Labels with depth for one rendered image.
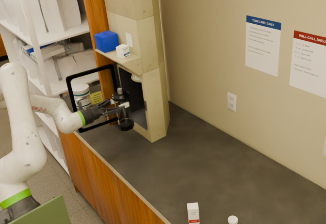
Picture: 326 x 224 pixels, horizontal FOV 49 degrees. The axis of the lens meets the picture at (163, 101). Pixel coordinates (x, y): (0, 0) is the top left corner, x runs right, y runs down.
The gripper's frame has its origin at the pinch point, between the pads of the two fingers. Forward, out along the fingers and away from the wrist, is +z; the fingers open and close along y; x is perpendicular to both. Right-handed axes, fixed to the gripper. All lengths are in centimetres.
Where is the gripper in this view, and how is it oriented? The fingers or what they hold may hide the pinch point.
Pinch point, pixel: (121, 102)
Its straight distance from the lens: 217.0
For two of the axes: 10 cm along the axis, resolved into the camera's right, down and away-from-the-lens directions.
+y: -5.9, -3.5, 7.3
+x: 0.8, 8.7, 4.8
